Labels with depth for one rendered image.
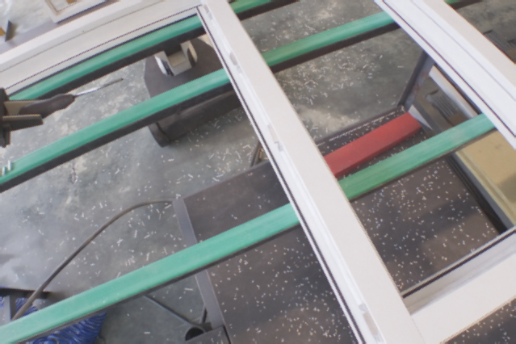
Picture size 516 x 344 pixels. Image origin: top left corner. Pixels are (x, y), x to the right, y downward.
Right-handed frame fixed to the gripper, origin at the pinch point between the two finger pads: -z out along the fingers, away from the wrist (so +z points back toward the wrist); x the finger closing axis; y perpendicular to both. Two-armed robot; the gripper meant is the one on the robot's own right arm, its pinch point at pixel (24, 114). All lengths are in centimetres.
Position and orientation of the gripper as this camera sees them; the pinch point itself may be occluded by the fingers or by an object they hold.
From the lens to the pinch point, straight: 66.1
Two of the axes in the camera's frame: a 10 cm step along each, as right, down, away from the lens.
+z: -8.6, 1.9, -4.8
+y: -3.1, 5.5, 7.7
